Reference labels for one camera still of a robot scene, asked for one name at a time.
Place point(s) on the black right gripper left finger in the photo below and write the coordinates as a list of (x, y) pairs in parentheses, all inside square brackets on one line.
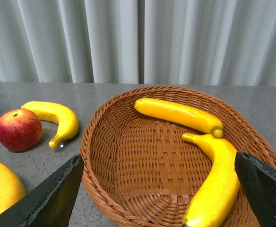
[(51, 203)]

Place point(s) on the curved yellow banana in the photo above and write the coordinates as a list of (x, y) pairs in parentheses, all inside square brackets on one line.
[(213, 201), (64, 117)]

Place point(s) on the curved yellow banana on table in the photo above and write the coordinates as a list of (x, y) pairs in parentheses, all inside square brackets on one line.
[(64, 117)]

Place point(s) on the straight yellow banana in basket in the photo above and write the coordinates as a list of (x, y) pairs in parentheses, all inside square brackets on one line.
[(180, 114)]

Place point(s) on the brown wicker basket right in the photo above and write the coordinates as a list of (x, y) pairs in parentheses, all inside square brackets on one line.
[(139, 171)]

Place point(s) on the white pleated curtain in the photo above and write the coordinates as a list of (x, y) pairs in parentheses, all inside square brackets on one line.
[(185, 42)]

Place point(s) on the large yellow banana near edge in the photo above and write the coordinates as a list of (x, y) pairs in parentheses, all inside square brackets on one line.
[(11, 188)]

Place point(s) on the red apple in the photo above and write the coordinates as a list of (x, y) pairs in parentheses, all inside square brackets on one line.
[(20, 130)]

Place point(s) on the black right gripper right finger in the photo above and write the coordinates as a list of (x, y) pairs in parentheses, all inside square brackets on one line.
[(258, 181)]

